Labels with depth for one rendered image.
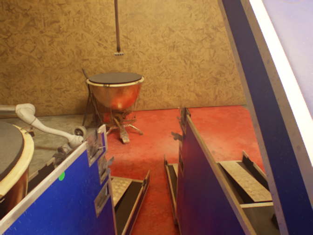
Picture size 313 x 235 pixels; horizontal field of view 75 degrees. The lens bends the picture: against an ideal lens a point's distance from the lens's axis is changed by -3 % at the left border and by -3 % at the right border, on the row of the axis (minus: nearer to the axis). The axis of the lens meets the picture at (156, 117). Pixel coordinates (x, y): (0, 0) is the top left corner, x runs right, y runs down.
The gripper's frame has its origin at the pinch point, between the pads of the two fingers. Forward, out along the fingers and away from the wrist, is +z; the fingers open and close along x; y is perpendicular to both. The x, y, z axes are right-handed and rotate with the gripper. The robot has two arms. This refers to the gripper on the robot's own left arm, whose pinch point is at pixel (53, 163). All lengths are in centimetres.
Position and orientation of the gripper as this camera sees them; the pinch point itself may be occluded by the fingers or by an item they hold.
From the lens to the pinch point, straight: 246.3
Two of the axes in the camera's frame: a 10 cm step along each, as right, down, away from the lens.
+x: -9.8, -0.8, 1.9
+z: -2.1, 5.0, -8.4
